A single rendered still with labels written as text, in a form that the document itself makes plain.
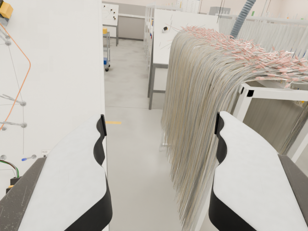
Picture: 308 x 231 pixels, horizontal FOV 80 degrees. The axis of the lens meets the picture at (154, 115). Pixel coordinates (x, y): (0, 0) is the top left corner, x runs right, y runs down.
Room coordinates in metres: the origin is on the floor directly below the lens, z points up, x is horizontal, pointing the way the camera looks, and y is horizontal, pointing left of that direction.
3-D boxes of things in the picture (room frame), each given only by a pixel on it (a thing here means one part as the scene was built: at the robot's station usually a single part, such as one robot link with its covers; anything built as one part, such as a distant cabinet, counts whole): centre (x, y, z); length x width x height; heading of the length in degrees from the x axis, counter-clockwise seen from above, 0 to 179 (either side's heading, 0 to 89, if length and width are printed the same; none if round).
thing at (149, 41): (7.03, 0.28, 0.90); 5.24 x 0.59 x 1.79; 7
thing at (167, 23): (3.50, -0.43, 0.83); 1.18 x 0.72 x 1.65; 97
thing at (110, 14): (9.15, 2.68, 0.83); 1.18 x 0.72 x 1.65; 97
